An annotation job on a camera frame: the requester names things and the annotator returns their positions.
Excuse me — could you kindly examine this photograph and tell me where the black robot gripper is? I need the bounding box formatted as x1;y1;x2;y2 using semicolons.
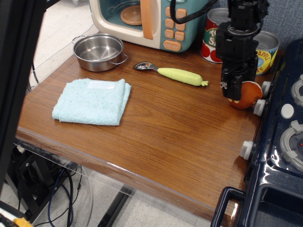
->
216;21;259;100

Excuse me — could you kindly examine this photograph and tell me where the brown plush mushroom toy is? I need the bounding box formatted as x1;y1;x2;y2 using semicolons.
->
228;81;263;110

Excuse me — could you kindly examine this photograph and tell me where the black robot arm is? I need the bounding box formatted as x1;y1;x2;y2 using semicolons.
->
215;0;269;101

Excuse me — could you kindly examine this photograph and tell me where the light blue folded napkin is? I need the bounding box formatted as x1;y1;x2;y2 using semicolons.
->
52;79;131;126

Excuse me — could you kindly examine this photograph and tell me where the white stove knob upper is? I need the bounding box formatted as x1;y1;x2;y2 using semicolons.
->
261;81;271;99

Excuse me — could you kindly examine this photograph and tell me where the white stove knob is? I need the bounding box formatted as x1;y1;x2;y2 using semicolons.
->
240;141;254;160
253;99;266;116
261;81;271;99

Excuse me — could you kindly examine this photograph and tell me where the white stove knob middle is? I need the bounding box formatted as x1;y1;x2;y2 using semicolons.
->
253;99;266;116

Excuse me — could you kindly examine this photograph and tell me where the pineapple slices toy can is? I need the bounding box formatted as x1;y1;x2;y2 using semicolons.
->
255;31;280;75

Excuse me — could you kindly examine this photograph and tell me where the tomato sauce toy can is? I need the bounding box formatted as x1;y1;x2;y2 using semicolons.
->
201;8;230;63

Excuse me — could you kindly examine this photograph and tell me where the white stove knob lower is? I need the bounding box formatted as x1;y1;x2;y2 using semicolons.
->
240;141;254;160

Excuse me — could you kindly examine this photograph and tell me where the toy microwave teal and cream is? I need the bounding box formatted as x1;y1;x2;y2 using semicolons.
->
89;0;205;52

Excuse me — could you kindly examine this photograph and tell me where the orange toy plate in microwave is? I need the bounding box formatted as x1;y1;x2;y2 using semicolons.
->
120;5;142;26

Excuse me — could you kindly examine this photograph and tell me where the dark blue toy stove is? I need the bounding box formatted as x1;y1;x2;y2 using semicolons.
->
211;39;303;227

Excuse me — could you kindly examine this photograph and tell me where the small stainless steel pot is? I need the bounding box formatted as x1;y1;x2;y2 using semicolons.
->
72;34;128;72

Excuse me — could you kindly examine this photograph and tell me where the black table leg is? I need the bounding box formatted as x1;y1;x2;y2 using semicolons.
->
97;185;135;227

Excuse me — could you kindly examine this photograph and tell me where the black desk at left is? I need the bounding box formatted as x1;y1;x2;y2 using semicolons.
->
0;0;57;184

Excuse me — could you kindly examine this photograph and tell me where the spoon with yellow-green handle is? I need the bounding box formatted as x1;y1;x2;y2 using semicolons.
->
134;61;209;87

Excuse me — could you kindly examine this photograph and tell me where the blue cable under table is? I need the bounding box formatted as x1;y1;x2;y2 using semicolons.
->
48;165;82;227

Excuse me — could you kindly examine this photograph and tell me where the black cable under table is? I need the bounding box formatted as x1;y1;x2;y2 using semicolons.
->
33;166;83;227

